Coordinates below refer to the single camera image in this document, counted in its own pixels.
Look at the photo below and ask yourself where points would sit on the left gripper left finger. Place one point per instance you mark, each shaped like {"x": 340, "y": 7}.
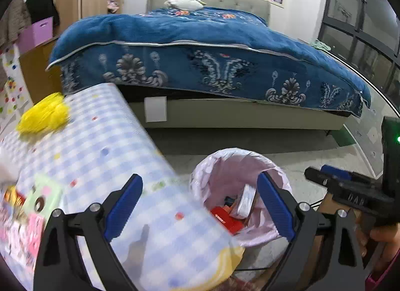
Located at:
{"x": 59, "y": 263}

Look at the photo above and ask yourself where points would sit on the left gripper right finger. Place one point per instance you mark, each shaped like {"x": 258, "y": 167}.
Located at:
{"x": 278, "y": 207}

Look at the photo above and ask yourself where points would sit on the red envelope packet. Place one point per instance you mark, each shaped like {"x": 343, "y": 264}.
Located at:
{"x": 231, "y": 224}

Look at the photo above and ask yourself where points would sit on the pink lined trash bin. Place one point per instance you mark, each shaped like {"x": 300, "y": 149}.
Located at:
{"x": 226, "y": 173}

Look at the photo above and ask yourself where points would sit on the person's right hand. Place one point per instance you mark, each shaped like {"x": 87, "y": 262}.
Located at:
{"x": 388, "y": 235}

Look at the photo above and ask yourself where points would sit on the checkered tablecloth table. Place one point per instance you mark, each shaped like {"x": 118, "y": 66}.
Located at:
{"x": 170, "y": 242}

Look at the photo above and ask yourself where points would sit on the dark framed window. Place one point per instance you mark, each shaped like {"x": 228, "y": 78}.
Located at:
{"x": 365, "y": 34}

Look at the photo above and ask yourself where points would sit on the brown drawer cabinet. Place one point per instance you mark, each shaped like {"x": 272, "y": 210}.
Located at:
{"x": 40, "y": 82}

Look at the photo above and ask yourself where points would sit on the blue floral bed blanket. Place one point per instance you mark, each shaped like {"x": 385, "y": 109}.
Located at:
{"x": 222, "y": 52}

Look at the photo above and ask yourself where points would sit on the purple storage box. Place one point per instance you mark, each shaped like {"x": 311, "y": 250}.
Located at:
{"x": 35, "y": 35}

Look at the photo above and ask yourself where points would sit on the brown quilted jacket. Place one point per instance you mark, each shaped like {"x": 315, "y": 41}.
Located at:
{"x": 14, "y": 21}

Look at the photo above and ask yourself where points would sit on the white pillow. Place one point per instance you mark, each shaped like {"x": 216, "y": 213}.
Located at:
{"x": 185, "y": 5}

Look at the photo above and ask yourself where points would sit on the grey upholstered bed frame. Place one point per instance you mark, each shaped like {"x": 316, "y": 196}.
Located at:
{"x": 207, "y": 112}

